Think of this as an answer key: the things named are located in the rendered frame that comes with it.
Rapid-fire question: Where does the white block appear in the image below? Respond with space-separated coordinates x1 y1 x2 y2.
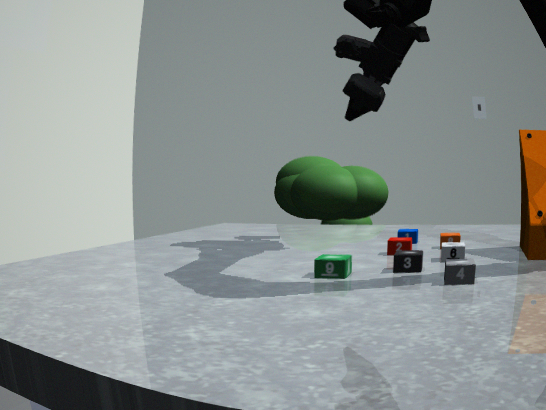
441 242 465 262

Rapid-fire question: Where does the green block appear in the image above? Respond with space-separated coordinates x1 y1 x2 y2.
314 254 352 279

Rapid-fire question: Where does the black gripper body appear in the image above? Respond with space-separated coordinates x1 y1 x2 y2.
342 38 406 112

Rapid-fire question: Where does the red block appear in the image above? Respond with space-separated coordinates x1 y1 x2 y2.
387 237 412 256

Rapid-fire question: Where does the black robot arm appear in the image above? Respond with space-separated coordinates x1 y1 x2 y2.
333 0 546 69

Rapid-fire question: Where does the blue block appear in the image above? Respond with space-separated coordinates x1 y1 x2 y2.
397 229 418 244

